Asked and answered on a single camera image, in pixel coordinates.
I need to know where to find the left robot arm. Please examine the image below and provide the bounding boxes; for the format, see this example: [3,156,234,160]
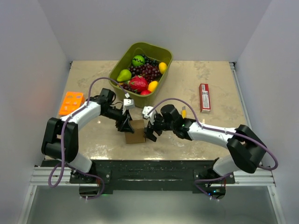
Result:
[41,88,135,183]

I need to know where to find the orange plastic box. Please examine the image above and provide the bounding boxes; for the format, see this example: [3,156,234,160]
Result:
[58,91,85,116]

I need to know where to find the brown cardboard express box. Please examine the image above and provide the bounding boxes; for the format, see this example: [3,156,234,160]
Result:
[125,119,146,144]

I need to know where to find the yellow utility knife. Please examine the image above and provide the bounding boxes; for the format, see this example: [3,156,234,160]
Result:
[181,106,186,118]

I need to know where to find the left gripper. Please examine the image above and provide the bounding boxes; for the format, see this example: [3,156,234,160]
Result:
[102,105,134,133]

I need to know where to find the dark black grape bunch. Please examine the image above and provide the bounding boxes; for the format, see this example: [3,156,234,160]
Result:
[141,54,159,66]

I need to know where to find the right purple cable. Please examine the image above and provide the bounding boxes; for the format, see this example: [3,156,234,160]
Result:
[147,98,279,203]

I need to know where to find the red dragon fruit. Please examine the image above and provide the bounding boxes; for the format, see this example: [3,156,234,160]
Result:
[129,75,148,93]

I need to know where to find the yellow lemon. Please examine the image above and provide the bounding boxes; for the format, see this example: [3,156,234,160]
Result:
[158,62,168,74]

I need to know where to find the red rectangular carton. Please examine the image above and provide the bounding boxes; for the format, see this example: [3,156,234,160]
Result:
[199,84,211,113]

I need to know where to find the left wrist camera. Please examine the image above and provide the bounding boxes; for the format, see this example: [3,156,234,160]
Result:
[122,92,135,114]

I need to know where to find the red apple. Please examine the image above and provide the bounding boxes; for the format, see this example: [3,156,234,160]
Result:
[140,90,151,96]

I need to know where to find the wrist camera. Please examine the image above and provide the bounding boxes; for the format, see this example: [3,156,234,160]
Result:
[142,106,157,124]
[122,92,135,114]

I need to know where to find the orange yellow mango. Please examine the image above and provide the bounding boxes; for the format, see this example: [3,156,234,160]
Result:
[148,81,158,92]

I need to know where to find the green pear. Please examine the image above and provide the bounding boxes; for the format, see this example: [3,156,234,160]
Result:
[116,69,132,82]

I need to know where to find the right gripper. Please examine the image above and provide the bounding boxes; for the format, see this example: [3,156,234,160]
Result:
[143,113,175,142]

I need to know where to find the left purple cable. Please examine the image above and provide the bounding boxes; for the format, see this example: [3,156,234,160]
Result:
[48,77,130,200]

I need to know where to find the purple grape bunch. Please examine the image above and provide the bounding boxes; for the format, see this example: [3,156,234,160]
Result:
[118,64,162,94]

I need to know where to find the olive green plastic basin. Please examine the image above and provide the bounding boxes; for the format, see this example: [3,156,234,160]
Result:
[109,42,173,108]

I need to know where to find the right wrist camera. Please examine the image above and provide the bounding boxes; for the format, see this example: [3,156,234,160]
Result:
[142,106,157,124]

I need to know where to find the green striped ball fruit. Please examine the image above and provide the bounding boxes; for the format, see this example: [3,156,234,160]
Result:
[132,55,145,67]

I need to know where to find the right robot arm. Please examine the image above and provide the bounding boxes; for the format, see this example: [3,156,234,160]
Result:
[142,105,265,183]

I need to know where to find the purple cable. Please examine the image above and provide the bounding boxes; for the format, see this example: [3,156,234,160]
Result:
[147,98,279,203]
[48,77,130,200]

